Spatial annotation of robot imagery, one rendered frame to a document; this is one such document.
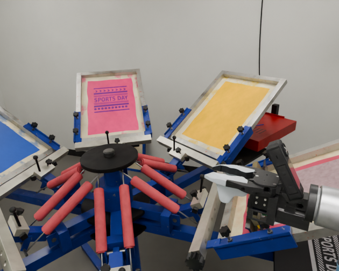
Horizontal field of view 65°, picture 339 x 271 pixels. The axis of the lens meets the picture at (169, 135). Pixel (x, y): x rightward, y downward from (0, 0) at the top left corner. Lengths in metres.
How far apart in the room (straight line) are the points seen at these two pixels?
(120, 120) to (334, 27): 2.20
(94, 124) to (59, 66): 2.03
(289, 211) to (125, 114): 1.89
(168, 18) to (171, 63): 0.50
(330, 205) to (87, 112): 2.07
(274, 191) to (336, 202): 0.10
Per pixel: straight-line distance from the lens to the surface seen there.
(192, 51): 3.21
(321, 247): 1.57
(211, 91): 2.29
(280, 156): 0.53
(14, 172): 1.91
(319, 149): 1.50
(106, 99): 2.44
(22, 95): 4.85
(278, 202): 0.57
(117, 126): 2.24
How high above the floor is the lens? 1.98
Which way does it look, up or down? 24 degrees down
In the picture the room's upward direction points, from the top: 2 degrees counter-clockwise
